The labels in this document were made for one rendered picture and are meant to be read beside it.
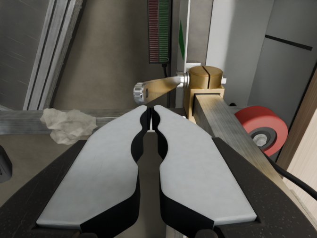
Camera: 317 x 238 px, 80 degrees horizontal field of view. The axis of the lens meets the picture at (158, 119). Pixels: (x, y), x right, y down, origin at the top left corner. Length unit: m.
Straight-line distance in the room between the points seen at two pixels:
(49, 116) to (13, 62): 0.83
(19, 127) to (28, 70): 0.76
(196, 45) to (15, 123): 0.36
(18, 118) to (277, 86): 0.51
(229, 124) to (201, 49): 0.25
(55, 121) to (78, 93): 0.99
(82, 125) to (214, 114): 0.20
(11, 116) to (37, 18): 0.70
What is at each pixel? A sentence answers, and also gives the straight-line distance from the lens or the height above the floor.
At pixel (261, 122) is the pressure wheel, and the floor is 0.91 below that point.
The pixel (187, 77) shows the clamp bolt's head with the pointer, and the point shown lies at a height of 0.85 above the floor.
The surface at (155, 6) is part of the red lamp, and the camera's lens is 0.42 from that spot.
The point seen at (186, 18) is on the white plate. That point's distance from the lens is 0.33.
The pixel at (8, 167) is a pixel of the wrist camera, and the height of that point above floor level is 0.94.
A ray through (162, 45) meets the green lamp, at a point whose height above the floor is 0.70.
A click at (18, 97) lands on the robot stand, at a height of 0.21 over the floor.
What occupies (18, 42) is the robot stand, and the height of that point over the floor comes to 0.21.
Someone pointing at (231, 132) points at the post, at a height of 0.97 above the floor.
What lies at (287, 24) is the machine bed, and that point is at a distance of 0.51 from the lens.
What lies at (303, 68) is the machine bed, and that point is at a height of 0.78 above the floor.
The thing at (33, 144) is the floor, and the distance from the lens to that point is 1.68.
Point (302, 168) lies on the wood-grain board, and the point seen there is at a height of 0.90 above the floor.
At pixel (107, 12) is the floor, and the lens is 1.15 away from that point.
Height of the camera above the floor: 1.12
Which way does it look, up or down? 59 degrees down
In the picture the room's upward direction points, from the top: 177 degrees clockwise
